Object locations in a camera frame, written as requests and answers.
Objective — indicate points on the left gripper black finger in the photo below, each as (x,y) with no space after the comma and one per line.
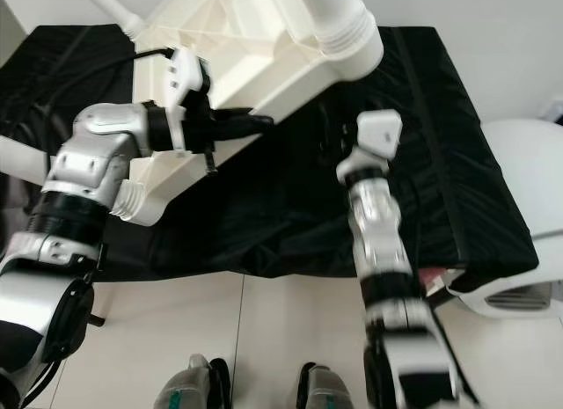
(242,124)

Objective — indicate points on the white plastic children table top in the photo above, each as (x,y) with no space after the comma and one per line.
(299,75)

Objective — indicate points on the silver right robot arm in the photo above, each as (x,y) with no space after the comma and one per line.
(383,242)

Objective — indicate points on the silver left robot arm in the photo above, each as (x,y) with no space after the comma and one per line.
(88,163)

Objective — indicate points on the black table cover cloth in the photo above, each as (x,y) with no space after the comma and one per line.
(317,207)

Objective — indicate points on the grey robot left foot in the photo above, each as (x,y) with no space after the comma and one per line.
(193,387)

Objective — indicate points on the white domed appliance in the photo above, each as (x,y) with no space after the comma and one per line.
(523,163)

